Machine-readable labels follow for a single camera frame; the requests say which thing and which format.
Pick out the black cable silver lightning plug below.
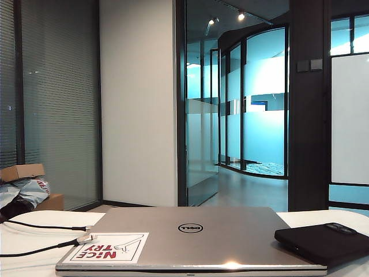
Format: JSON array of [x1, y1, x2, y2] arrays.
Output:
[[0, 232, 100, 257]]

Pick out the black smartphone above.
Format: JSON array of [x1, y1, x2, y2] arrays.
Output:
[[273, 222, 369, 269]]

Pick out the glass door leaf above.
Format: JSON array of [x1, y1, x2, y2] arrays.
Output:
[[184, 0, 221, 207]]

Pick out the curved glass partition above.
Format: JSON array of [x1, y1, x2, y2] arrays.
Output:
[[218, 25, 289, 177]]

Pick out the silver Dell laptop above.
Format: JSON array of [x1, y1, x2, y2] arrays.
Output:
[[55, 206, 328, 277]]

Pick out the white red print sticker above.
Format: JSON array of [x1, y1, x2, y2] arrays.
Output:
[[62, 231, 150, 264]]

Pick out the wide grey window blinds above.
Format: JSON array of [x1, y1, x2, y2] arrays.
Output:
[[22, 0, 101, 211]]

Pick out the closed brown cardboard box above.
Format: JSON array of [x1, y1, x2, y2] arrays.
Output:
[[36, 193, 65, 212]]

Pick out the white frosted panel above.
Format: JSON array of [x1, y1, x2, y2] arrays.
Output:
[[330, 53, 369, 185]]

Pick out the black bag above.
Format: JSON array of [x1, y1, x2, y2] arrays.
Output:
[[0, 199, 36, 223]]

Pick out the narrow grey window blinds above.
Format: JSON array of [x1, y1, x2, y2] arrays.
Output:
[[0, 0, 17, 170]]

